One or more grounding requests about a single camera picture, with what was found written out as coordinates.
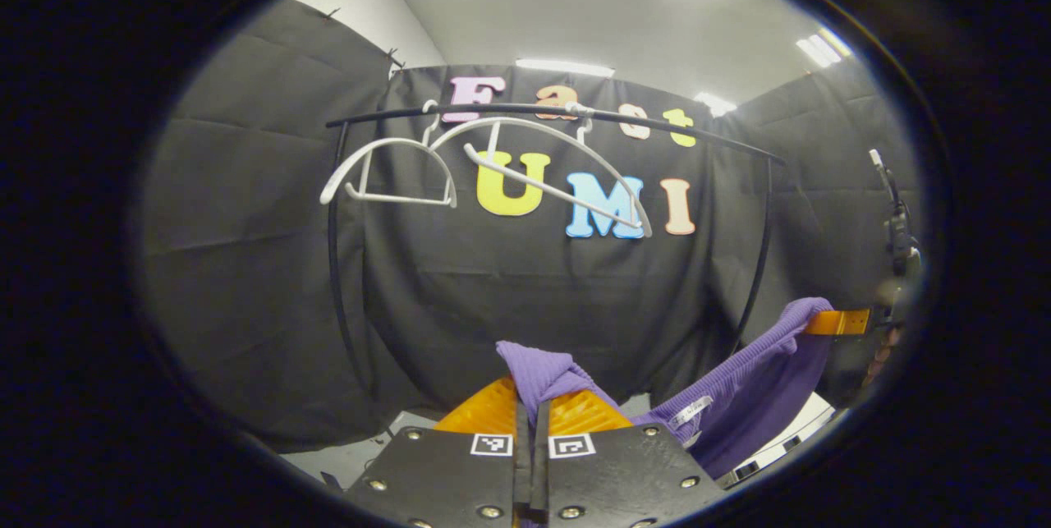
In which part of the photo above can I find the ceiling light panel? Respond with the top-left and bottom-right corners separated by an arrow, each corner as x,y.
796,26 -> 852,69
693,92 -> 738,117
515,59 -> 616,78

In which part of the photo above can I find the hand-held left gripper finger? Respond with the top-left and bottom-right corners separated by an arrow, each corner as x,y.
532,388 -> 725,528
345,378 -> 532,528

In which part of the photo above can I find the purple knit cardigan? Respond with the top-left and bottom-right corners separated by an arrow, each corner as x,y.
496,297 -> 835,481

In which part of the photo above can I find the black backdrop cloth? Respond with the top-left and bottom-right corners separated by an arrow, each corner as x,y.
140,0 -> 926,451

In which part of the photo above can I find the white hanger with wide shoulders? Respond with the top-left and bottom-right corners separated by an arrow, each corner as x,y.
427,103 -> 654,240

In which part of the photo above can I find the white plastic hanger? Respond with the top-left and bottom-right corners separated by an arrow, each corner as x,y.
319,101 -> 459,209

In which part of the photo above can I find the dark stand with white tip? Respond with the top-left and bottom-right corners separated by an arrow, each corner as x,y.
869,149 -> 924,276

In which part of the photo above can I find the black clothes rack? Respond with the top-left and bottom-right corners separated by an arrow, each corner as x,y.
325,102 -> 786,402

